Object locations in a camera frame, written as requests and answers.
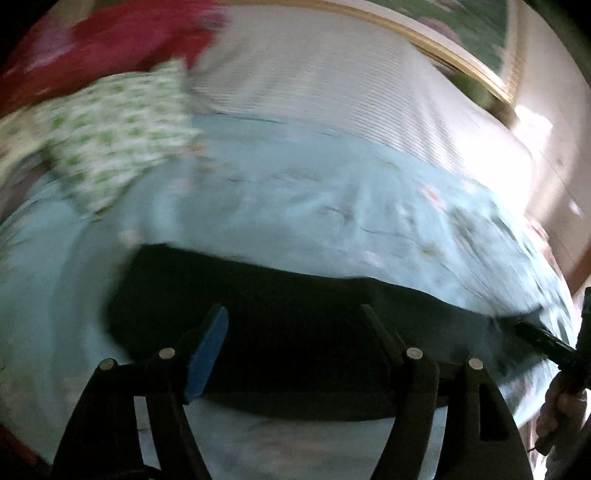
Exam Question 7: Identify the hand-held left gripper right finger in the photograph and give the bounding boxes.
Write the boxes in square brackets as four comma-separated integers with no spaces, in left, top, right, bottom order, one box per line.
[359,303,536,480]

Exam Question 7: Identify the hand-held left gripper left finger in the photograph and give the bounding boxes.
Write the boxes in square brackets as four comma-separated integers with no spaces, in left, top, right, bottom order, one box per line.
[50,304,230,480]

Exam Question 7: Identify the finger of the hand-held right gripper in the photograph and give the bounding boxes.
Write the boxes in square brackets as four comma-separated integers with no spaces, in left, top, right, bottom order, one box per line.
[513,318,578,365]

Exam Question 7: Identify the black pants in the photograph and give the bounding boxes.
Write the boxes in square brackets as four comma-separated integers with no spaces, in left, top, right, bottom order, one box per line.
[105,244,550,423]

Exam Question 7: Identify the person's right hand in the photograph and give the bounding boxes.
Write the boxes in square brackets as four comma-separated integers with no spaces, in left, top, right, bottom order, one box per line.
[534,369,589,455]

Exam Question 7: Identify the light blue floral bedsheet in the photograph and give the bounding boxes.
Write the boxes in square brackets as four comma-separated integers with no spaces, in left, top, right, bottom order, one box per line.
[0,113,578,480]

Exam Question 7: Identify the green patterned white pillow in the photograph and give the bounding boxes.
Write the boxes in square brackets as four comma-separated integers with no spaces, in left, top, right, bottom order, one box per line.
[28,59,204,217]

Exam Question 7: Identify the gold framed picture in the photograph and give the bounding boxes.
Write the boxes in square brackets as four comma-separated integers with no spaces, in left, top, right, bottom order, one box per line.
[240,0,520,104]

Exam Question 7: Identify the red blanket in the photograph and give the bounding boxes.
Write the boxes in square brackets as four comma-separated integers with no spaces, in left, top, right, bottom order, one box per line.
[0,0,229,116]

